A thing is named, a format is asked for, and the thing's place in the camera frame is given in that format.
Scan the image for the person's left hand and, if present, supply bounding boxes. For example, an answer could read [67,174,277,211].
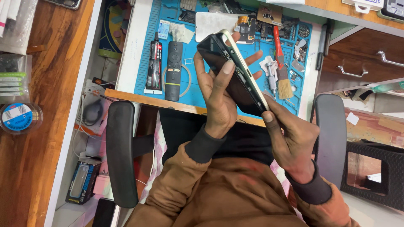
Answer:
[193,32,263,139]

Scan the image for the person's right hand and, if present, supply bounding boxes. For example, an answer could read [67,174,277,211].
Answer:
[262,94,321,185]

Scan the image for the black smartphone pale green frame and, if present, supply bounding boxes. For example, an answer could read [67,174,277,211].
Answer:
[196,29,270,118]

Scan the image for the blue repair mat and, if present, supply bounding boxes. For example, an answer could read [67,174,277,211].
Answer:
[134,0,313,116]

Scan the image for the black chair armrest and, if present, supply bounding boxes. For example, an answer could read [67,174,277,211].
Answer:
[106,101,155,209]
[312,94,348,190]

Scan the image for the person's black trousers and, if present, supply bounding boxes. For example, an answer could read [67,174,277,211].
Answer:
[159,108,276,166]

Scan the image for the black remote control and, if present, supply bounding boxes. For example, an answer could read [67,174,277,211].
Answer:
[164,41,184,102]

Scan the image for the silver screwdriver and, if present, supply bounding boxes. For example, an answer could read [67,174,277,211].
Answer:
[264,61,278,100]

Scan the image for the white cloth scrap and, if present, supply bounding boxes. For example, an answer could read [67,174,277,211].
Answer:
[259,56,279,81]

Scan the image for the white paper scrap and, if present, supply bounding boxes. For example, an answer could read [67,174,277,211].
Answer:
[346,112,360,126]

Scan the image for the pink floral seat cover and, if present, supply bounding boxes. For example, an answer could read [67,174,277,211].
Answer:
[139,110,168,204]

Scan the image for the black glue tube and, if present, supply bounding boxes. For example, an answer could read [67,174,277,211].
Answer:
[144,32,163,95]

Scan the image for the person's brown sweater torso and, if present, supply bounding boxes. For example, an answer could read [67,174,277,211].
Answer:
[126,156,305,227]

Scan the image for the circuit board orange flex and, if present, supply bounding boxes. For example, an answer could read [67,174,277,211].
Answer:
[235,14,257,45]

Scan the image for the silver metal plate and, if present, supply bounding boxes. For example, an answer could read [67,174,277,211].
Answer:
[195,12,241,43]

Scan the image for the crumpled white tissue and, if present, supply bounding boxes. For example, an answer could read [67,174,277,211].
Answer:
[169,22,195,44]

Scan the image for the heap of small phone parts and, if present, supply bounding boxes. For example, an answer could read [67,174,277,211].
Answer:
[256,16,309,74]

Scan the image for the small blue white packet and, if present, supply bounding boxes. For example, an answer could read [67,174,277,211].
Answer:
[157,20,171,40]

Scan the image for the black marker pen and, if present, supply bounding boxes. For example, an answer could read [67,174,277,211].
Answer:
[316,24,327,71]

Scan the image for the black plastic stool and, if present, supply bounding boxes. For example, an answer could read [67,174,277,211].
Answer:
[340,141,404,212]

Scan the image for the brown cardboard piece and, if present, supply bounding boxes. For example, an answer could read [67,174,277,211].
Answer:
[257,4,283,26]

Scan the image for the grey ribbed metal part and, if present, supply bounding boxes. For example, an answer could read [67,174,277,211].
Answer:
[179,0,198,12]

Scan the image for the green plastic tube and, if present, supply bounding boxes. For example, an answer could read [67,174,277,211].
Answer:
[372,81,404,94]

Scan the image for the brown wooden drawer unit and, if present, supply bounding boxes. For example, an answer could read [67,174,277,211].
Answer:
[321,28,404,92]

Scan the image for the colourful cardboard box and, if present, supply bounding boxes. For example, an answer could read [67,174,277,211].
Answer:
[98,0,132,60]

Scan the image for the pink charger plug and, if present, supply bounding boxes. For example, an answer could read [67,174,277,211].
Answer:
[93,170,111,196]

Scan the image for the flat black phone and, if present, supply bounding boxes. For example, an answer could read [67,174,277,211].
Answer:
[92,198,117,227]

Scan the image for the white cardboard box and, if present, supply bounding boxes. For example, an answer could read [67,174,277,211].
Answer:
[342,0,385,14]

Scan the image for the blue black tool box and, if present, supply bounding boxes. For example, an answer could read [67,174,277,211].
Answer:
[65,161,102,206]

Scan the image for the phone with green case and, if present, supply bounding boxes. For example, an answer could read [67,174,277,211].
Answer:
[377,0,404,23]

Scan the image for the phone with dark case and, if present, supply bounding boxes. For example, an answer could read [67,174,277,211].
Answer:
[44,0,82,10]

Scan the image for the round container blue label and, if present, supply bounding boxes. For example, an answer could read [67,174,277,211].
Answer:
[0,102,43,135]

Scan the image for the stack of green labelled packets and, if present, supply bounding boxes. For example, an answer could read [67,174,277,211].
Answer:
[0,54,32,104]

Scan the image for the white plastic bags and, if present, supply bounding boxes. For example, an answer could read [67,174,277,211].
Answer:
[0,0,39,56]

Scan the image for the clear tape ring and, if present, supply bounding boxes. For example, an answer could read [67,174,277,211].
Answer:
[161,63,193,98]

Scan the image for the red handled brush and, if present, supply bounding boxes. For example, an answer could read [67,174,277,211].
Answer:
[273,26,294,100]

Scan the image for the silver drawer handle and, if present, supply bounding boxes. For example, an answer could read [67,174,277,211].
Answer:
[337,65,369,78]
[376,51,404,68]

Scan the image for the packet with black cable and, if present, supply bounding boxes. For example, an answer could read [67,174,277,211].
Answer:
[75,83,112,137]

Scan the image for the white cable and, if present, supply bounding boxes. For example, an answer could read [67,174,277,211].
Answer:
[72,80,117,160]

